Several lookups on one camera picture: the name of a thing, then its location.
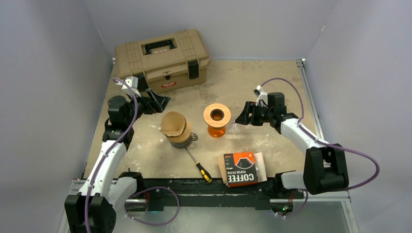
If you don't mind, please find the yellow black screwdriver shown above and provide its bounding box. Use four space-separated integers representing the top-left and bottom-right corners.
185 148 212 183

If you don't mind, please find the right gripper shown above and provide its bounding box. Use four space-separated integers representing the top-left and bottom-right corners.
235 101 274 126

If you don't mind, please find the clear glass dripper cone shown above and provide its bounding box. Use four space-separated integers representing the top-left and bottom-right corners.
226 120 246 135

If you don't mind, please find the coffee paper filter box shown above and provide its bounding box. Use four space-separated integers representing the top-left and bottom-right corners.
223 151 258 187

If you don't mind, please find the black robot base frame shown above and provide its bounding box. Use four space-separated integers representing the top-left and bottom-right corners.
66 177 351 213

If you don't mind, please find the orange glass carafe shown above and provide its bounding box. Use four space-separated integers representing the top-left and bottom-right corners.
207 126 226 138

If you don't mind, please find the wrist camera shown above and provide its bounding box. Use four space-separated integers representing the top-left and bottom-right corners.
253 85 268 107
113 76 141 98

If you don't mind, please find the tan plastic toolbox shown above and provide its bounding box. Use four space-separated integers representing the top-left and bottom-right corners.
112 29 211 94

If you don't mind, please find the smoky glass carafe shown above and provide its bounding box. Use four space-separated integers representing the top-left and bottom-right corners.
170 133 198 149

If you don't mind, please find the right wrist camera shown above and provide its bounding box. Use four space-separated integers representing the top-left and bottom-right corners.
253 85 268 107

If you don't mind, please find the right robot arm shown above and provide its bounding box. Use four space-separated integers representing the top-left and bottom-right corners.
235 89 349 198

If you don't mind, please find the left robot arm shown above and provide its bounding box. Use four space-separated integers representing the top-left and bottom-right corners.
64 88 171 233

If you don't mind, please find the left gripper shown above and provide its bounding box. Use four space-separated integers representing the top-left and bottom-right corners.
124 89 170 126

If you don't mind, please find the wooden ring holder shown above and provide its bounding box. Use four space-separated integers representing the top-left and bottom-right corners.
166 121 192 143
203 103 231 129

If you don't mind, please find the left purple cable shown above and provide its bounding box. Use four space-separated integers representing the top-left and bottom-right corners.
84 78 180 233

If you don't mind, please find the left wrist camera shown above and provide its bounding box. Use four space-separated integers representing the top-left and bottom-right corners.
113 76 141 98

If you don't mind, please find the brown paper coffee filter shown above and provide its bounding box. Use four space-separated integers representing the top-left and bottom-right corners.
160 112 187 136

